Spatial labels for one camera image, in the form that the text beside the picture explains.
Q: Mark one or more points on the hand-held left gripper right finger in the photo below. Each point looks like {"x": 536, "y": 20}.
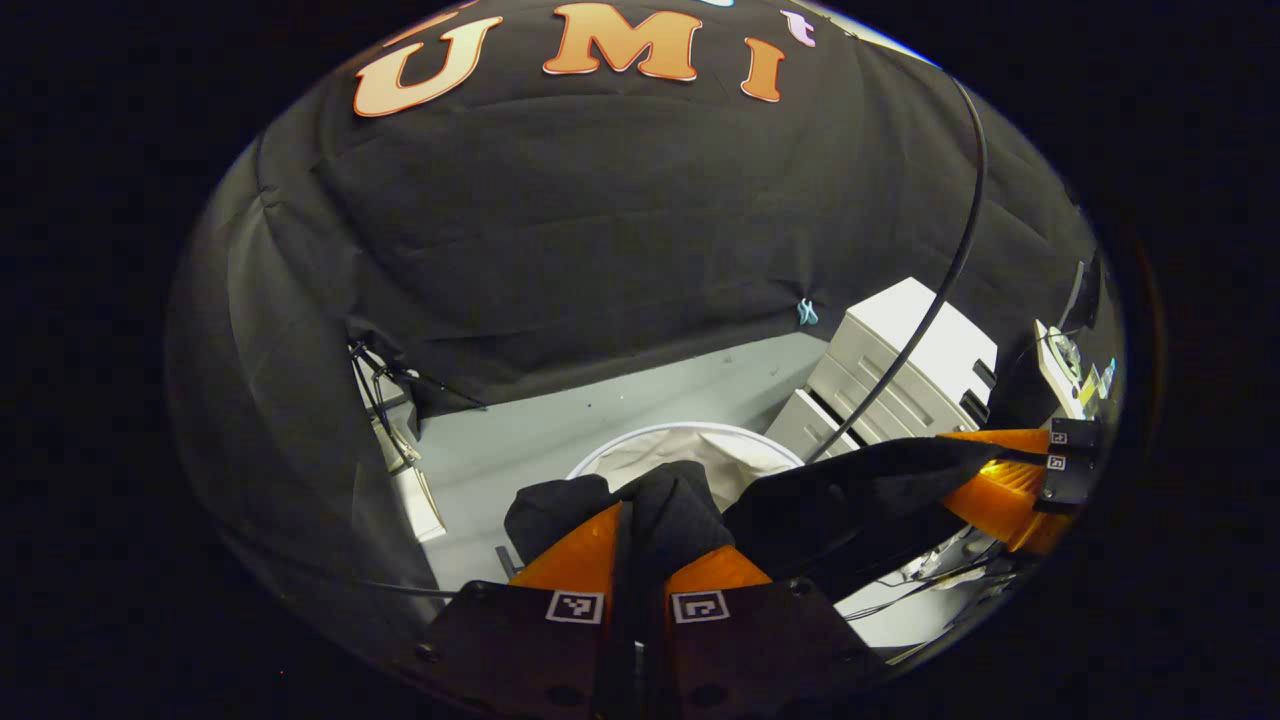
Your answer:
{"x": 652, "y": 660}

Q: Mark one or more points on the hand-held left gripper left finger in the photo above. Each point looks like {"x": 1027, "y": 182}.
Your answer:
{"x": 618, "y": 650}

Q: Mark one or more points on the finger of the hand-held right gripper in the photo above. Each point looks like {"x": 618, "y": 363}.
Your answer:
{"x": 1010, "y": 500}
{"x": 1075, "y": 437}

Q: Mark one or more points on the white laundry hamper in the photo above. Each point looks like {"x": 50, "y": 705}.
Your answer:
{"x": 730, "y": 455}

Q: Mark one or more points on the black clothes rack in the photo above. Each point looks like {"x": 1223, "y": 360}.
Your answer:
{"x": 880, "y": 372}

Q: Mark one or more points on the black monitor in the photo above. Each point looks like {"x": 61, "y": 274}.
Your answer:
{"x": 1090, "y": 300}

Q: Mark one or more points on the white drawer cabinet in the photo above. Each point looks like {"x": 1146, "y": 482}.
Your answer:
{"x": 900, "y": 340}

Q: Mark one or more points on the small white box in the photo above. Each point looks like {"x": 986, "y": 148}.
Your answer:
{"x": 420, "y": 505}

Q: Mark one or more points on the black backdrop cloth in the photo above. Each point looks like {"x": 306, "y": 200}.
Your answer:
{"x": 600, "y": 220}

